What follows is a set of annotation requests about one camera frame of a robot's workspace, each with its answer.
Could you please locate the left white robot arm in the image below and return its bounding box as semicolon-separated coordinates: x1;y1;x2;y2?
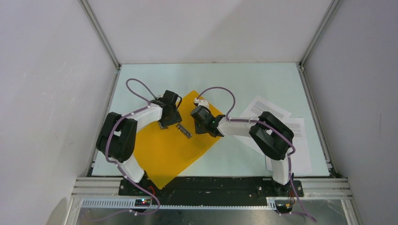
95;90;182;195

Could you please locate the lower printed paper sheet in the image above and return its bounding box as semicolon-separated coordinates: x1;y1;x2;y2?
283;118;313;176

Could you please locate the left controller board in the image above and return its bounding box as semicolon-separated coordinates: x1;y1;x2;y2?
134;199;152;207

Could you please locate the orange plastic folder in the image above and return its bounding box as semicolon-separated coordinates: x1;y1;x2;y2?
133;90;219;189

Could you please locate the metal folder clip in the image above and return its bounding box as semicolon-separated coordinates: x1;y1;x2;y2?
176;123;192;139

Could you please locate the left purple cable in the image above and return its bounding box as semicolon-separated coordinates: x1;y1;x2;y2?
84;78;161;222

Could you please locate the controller board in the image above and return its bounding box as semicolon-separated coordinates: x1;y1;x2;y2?
134;199;152;207
275;204;294;214

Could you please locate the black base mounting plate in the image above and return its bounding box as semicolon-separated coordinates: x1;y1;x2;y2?
118;177;304;207

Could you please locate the printed paper sheet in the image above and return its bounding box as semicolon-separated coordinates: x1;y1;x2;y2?
283;118;313;176
233;95;292;156

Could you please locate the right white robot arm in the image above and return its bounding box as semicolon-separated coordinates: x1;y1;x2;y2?
191;105;296;196

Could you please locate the aluminium frame rail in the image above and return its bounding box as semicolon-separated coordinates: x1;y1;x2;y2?
71;177;354;209

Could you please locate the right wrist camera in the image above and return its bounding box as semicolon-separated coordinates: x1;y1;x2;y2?
194;98;209;109

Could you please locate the right controller board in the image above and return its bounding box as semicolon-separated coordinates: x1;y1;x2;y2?
275;204;294;214

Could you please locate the upper printed paper sheet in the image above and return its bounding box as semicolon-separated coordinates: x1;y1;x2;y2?
233;95;292;156

